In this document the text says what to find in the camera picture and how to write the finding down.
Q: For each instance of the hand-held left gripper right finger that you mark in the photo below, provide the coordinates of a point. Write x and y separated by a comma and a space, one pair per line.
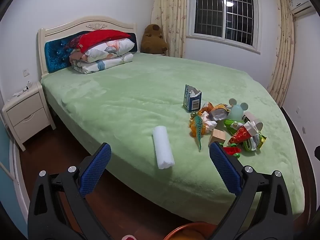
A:
225, 167

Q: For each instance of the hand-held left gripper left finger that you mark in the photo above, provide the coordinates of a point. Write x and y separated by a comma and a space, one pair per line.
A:
96, 170

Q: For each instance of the wooden block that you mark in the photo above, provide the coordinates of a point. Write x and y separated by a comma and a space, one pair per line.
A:
218, 136

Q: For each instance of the white tissue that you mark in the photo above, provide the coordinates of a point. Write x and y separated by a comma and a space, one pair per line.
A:
209, 124

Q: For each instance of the orange plastic basin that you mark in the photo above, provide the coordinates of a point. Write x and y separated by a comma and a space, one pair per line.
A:
180, 227

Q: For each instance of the red plastic toy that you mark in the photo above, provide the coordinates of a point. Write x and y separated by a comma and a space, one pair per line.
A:
231, 151

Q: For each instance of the green foil wrapper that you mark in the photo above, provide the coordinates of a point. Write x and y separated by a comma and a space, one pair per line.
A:
255, 142

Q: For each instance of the green snack packet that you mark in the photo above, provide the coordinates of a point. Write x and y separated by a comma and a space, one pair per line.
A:
232, 126

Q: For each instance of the green toy dinosaur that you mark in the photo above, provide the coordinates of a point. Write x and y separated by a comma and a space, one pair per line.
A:
198, 127

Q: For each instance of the light blue mouse-ear bottle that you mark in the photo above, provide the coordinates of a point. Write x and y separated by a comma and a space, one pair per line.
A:
236, 112

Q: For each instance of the orange foil snack bag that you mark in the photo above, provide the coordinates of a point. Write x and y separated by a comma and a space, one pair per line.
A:
217, 110

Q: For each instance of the white foam roll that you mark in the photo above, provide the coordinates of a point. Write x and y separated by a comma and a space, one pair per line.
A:
162, 147

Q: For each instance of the torn blue carton box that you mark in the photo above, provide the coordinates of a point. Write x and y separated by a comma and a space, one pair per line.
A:
192, 102

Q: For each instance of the green bed sheet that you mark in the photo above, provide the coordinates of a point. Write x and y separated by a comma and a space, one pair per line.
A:
125, 100

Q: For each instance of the cream nightstand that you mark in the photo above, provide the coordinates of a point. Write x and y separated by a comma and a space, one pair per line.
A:
27, 120

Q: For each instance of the light blue wardrobe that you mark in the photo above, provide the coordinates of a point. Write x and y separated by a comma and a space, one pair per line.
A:
5, 155

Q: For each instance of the small white object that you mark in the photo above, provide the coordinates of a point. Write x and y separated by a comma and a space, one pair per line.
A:
28, 85

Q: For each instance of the cream headboard blue padding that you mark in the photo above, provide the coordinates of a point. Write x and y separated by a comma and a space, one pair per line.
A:
53, 55

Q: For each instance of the cream floral curtain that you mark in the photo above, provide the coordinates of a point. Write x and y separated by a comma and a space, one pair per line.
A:
283, 55
170, 17

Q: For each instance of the red blanket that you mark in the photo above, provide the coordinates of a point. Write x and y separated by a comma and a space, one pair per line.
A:
100, 38

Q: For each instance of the brown plush bear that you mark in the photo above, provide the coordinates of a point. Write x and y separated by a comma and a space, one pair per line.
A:
152, 40

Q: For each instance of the barred window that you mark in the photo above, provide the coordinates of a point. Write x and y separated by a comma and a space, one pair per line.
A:
212, 10

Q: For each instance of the white air conditioner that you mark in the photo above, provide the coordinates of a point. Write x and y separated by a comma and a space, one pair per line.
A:
300, 5

